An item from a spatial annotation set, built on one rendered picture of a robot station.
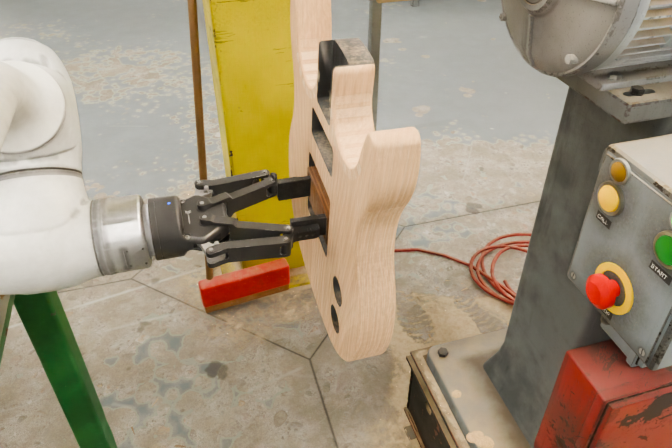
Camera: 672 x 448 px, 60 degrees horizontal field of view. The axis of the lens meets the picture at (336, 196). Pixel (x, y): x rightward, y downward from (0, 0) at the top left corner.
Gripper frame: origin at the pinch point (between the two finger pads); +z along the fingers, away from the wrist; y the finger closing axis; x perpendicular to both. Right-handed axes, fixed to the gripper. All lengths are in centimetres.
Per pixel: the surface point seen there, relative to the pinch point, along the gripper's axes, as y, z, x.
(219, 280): -74, -10, -97
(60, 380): -15, -43, -48
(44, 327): -16, -42, -34
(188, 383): -45, -24, -106
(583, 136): -8.2, 46.5, -2.1
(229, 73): -90, 0, -31
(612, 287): 22.6, 27.9, 2.0
